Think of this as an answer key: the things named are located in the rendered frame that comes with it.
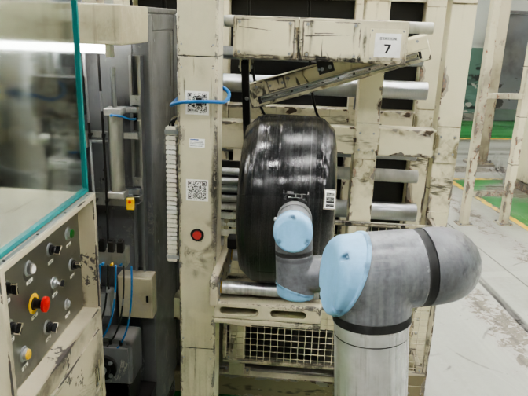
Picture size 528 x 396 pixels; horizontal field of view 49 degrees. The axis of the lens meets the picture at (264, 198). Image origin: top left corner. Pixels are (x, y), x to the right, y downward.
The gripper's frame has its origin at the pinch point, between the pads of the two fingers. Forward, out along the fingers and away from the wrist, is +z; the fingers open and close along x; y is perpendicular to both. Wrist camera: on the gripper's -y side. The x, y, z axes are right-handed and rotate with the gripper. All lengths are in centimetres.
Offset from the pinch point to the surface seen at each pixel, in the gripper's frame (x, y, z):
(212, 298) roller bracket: 25.8, -34.5, 13.4
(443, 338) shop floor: -91, -107, 162
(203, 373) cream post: 31, -70, 29
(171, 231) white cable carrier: 42, -15, 24
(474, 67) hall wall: -323, 93, 1000
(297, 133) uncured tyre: 0.8, 21.2, 13.5
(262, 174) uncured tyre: 10.5, 9.3, 3.5
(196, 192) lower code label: 33.2, -0.6, 21.0
